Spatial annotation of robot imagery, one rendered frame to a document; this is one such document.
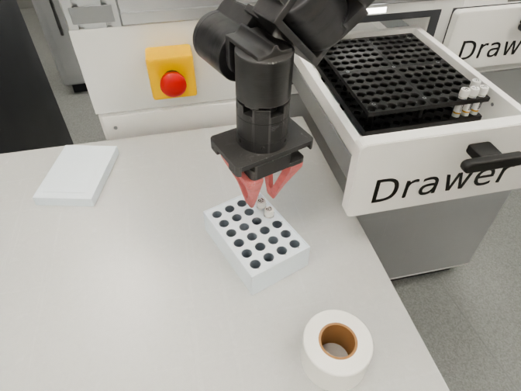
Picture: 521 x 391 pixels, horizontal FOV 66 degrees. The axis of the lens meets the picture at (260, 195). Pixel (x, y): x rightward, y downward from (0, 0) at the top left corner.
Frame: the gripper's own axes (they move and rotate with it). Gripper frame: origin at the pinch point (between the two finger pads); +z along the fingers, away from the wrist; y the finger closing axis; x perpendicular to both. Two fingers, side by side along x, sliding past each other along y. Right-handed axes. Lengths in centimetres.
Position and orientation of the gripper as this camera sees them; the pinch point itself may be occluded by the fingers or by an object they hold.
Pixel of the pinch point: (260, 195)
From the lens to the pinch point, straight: 51.7
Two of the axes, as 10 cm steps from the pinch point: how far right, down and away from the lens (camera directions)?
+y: -8.5, 3.6, -3.9
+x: 5.3, 6.0, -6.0
